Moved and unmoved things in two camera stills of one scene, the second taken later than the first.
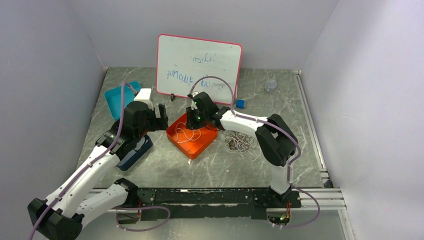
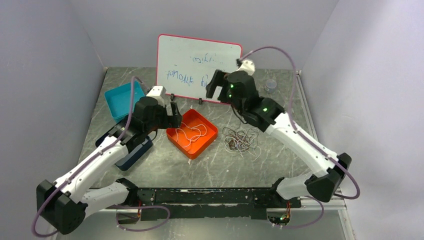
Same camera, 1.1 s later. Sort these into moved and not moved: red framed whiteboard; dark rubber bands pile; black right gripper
Moved: black right gripper
Not moved: red framed whiteboard; dark rubber bands pile
